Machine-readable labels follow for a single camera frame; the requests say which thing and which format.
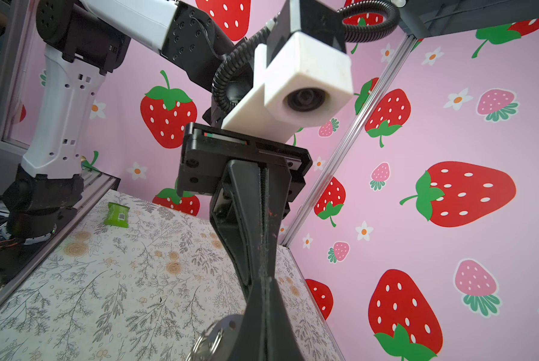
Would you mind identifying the green snack packet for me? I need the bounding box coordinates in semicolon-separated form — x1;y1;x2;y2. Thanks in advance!
103;202;130;229

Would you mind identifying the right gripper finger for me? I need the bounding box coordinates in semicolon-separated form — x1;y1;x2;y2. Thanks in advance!
233;278;304;361

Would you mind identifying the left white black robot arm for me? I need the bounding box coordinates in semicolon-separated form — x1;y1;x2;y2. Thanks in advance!
0;1;310;285

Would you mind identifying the aluminium extrusion rail frame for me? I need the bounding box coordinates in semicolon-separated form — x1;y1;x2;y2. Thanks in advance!
0;1;130;307

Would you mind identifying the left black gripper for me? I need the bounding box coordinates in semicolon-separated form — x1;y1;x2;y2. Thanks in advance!
176;123;313;289

